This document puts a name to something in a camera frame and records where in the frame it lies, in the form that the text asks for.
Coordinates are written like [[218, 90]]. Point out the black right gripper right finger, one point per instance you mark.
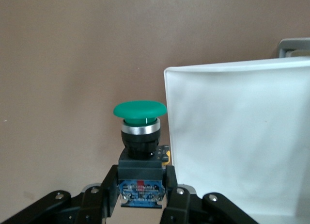
[[184, 209]]

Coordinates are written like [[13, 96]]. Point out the green mushroom push button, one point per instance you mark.
[[139, 112]]

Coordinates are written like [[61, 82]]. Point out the white drawer cabinet grey frame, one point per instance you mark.
[[285, 45]]

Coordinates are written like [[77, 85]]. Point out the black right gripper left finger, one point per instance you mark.
[[97, 202]]

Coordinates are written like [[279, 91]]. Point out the white plastic drawer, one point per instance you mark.
[[237, 136]]

